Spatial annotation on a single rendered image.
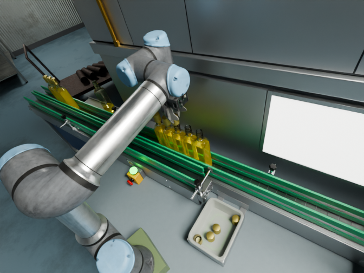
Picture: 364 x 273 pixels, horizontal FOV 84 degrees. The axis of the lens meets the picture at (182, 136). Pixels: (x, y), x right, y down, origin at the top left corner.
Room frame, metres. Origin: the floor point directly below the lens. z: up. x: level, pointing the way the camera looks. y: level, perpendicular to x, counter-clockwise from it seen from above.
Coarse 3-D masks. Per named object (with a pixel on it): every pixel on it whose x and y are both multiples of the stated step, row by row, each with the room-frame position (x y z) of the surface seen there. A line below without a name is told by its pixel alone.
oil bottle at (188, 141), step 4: (192, 132) 0.64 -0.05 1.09; (184, 136) 0.63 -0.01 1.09; (192, 136) 0.61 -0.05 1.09; (196, 136) 0.62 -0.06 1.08; (184, 140) 0.62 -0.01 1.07; (188, 140) 0.61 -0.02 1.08; (192, 140) 0.60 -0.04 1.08; (184, 144) 0.62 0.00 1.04; (188, 144) 0.60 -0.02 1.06; (192, 144) 0.59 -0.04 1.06; (188, 148) 0.61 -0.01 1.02; (192, 148) 0.59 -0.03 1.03; (188, 152) 0.61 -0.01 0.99; (192, 152) 0.60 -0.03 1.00; (188, 156) 0.62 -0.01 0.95; (192, 156) 0.60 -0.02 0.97
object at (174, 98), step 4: (172, 96) 0.62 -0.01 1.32; (180, 96) 0.61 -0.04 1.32; (184, 96) 0.62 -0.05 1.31; (168, 100) 0.62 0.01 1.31; (172, 100) 0.60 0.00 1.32; (176, 100) 0.59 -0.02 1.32; (180, 100) 0.60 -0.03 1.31; (184, 100) 0.63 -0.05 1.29; (188, 100) 0.64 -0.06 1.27; (164, 104) 0.64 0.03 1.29; (168, 104) 0.64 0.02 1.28; (172, 104) 0.61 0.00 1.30; (176, 104) 0.59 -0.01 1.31; (180, 104) 0.61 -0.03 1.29; (184, 104) 0.62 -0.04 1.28; (176, 108) 0.60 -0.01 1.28; (180, 108) 0.61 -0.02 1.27
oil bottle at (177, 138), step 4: (184, 132) 0.66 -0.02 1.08; (172, 136) 0.66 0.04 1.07; (176, 136) 0.65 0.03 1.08; (180, 136) 0.64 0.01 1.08; (176, 140) 0.65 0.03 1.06; (180, 140) 0.63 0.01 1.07; (176, 144) 0.66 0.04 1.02; (180, 144) 0.63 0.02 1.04; (176, 148) 0.66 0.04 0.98; (180, 148) 0.64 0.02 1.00; (184, 148) 0.63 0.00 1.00; (180, 152) 0.65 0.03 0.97; (184, 152) 0.63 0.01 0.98
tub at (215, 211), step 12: (216, 204) 0.41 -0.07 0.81; (228, 204) 0.38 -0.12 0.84; (204, 216) 0.37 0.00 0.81; (216, 216) 0.37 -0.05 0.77; (228, 216) 0.35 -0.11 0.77; (240, 216) 0.31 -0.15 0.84; (192, 228) 0.32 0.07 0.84; (204, 228) 0.33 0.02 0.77; (228, 228) 0.30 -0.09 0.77; (192, 240) 0.27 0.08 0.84; (204, 240) 0.28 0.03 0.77; (216, 240) 0.26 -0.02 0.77; (228, 240) 0.25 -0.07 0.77; (216, 252) 0.22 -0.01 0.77
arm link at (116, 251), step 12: (108, 240) 0.28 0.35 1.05; (120, 240) 0.27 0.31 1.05; (96, 252) 0.26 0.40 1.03; (108, 252) 0.25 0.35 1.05; (120, 252) 0.24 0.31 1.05; (132, 252) 0.24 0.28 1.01; (96, 264) 0.22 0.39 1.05; (108, 264) 0.21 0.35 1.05; (120, 264) 0.20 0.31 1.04; (132, 264) 0.20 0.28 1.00
